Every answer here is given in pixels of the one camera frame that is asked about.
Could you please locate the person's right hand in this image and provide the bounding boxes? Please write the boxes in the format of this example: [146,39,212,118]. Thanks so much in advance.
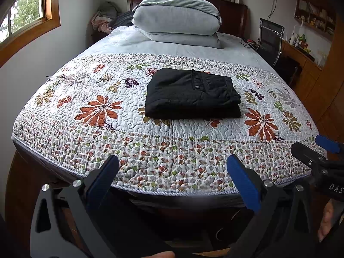
[318,201,338,243]

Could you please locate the grey pillow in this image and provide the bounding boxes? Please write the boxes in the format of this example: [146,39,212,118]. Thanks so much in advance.
[138,29,223,49]

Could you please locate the floral quilted bed cover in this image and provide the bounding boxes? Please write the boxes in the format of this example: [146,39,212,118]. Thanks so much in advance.
[11,53,327,195]

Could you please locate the black mesh office chair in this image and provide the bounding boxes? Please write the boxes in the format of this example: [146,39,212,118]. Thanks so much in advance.
[255,18,285,68]

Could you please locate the pile of grey pink clothes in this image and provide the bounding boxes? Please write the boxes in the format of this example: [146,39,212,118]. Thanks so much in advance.
[91,1,121,34]

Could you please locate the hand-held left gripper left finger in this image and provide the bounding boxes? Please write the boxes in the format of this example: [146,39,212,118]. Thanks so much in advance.
[30,154,120,258]

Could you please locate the black pants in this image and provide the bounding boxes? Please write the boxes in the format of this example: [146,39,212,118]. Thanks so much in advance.
[144,68,242,119]

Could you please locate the wooden wall shelf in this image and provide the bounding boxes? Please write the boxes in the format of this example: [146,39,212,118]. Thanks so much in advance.
[294,0,336,42]

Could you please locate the dark wooden bed headboard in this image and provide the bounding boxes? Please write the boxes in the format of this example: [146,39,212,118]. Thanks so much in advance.
[127,0,248,39]

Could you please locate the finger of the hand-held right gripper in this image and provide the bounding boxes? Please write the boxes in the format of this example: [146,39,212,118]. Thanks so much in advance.
[291,141,327,176]
[315,134,342,154]

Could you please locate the grey folded duvet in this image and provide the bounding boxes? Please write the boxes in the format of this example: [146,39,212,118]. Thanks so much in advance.
[132,0,222,36]

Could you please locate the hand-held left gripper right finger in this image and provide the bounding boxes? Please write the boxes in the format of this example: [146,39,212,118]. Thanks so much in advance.
[226,154,313,258]

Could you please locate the wooden framed window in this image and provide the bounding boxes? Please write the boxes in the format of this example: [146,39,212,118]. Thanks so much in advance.
[0,0,61,68]

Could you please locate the wooden desk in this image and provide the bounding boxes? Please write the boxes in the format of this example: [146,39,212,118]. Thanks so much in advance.
[279,40,344,129]

